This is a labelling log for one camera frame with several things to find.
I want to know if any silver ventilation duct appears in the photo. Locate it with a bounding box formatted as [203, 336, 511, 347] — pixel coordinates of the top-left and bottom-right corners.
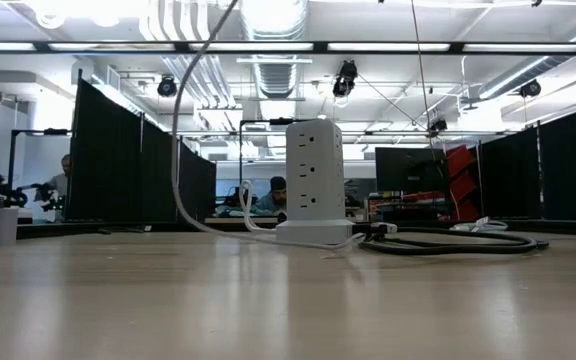
[240, 0, 309, 99]

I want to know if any white USB cable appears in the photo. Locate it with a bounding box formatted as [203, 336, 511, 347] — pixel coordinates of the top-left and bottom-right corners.
[450, 215, 509, 234]
[170, 0, 367, 251]

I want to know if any person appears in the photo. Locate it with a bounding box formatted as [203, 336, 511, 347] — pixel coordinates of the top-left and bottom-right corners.
[42, 153, 73, 224]
[252, 175, 289, 217]

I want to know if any white tower power strip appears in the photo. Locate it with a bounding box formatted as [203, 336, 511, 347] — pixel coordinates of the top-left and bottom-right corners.
[275, 118, 355, 246]

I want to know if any black curtain partition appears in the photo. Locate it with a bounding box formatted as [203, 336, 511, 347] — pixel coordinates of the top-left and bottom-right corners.
[65, 77, 218, 224]
[480, 102, 576, 221]

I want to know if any white tower power cord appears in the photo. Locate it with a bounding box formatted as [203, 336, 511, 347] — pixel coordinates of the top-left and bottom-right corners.
[237, 179, 279, 235]

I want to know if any black monitor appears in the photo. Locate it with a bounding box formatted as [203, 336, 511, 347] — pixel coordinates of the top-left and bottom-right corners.
[375, 146, 449, 194]

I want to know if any long black USB cable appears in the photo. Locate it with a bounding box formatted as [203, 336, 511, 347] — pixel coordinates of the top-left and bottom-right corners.
[352, 222, 550, 257]

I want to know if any red storage bin rack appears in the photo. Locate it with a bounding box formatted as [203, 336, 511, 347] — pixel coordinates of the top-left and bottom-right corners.
[445, 144, 482, 222]

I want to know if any thin black hanging wire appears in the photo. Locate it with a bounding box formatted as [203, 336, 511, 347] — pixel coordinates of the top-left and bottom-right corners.
[410, 0, 439, 151]

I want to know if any black table frame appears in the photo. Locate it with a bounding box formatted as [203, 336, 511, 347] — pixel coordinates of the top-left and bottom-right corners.
[15, 217, 576, 240]

